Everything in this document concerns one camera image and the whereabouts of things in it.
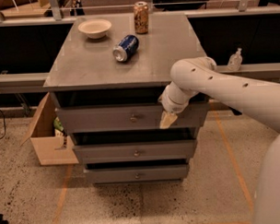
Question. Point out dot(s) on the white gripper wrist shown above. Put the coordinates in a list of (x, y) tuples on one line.
[(171, 105)]

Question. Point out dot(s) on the grey top drawer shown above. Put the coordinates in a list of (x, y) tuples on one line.
[(117, 118)]

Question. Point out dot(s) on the grey drawer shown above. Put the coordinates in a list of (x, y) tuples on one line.
[(111, 153), (137, 175), (117, 118)]

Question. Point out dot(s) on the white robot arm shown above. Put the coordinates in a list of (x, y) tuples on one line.
[(258, 99)]

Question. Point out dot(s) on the grey bottom drawer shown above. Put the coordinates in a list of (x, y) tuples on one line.
[(137, 175)]

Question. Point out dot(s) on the grey drawer cabinet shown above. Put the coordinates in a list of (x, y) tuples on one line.
[(86, 74)]

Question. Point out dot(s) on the grey middle drawer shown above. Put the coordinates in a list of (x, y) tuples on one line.
[(111, 153)]

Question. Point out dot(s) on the open cardboard box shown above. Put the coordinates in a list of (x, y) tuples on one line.
[(50, 148)]

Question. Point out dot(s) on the blue soda can lying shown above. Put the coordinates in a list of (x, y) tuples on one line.
[(126, 48)]

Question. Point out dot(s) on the clear sanitizer pump bottle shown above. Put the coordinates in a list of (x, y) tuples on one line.
[(235, 61)]

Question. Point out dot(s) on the green packet in box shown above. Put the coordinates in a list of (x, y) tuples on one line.
[(59, 130)]

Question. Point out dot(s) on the gold upright drink can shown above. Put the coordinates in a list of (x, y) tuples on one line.
[(141, 20)]

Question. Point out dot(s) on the white ceramic bowl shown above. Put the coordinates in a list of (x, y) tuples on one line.
[(95, 28)]

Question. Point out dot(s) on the grey metal railing beam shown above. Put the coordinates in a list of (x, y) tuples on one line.
[(30, 83)]

